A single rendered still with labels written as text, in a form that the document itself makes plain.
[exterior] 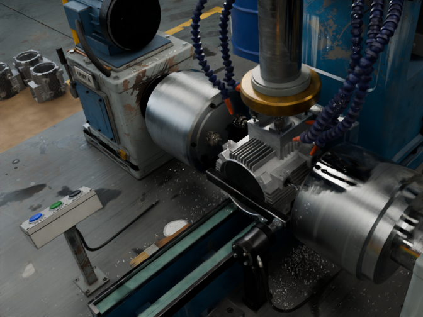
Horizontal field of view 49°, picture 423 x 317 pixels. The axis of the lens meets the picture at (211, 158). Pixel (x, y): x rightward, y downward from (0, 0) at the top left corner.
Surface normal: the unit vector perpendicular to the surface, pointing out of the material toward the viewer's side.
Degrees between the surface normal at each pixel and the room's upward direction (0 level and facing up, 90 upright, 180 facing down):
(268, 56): 90
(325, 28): 90
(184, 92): 21
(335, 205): 47
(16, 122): 0
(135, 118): 90
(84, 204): 65
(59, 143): 0
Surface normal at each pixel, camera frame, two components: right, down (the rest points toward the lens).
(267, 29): -0.68, 0.52
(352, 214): -0.59, -0.16
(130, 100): 0.68, 0.43
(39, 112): -0.10, -0.76
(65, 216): 0.57, 0.06
